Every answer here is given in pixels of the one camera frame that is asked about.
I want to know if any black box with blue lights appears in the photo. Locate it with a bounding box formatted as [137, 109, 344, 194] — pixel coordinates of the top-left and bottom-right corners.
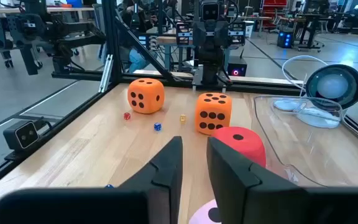
[277, 29, 295, 49]

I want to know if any white lamp cable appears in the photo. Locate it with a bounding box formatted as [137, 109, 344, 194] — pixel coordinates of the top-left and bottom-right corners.
[281, 55, 329, 91]

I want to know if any red foam die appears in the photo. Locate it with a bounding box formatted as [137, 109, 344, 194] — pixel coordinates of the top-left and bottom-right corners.
[213, 126, 267, 169]

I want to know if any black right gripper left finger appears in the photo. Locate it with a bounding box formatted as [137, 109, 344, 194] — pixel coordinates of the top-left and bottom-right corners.
[0, 136, 183, 224]

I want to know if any clear plastic bin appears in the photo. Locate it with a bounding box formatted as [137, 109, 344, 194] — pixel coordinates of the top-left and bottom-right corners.
[253, 95, 358, 188]

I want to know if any black box with red ring light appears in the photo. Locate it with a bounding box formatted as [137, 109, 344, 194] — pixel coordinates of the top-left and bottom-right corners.
[227, 55, 248, 77]

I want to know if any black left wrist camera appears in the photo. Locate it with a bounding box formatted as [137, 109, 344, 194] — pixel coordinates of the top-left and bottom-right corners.
[200, 1, 221, 22]

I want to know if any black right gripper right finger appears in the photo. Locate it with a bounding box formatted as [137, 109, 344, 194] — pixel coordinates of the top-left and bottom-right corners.
[206, 136, 358, 224]

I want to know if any silver frame bracket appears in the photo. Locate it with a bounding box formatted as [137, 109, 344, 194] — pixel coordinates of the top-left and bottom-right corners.
[98, 54, 114, 94]

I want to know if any black table-level camera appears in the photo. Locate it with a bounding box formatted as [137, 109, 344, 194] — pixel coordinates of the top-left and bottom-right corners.
[2, 116, 54, 161]

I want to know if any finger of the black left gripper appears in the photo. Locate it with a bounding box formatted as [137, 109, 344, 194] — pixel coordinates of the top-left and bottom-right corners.
[210, 21, 229, 47]
[193, 21, 211, 47]

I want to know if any person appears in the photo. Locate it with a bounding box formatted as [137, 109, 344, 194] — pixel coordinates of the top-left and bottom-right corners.
[118, 0, 169, 74]

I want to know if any red cabinet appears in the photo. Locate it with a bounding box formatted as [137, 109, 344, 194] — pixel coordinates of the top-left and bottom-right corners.
[260, 0, 288, 19]

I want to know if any orange foam die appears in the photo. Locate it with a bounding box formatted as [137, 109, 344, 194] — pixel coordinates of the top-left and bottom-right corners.
[127, 77, 165, 114]
[195, 91, 233, 136]

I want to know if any pink foam die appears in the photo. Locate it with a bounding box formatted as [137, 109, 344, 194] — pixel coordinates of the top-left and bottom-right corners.
[188, 198, 222, 224]

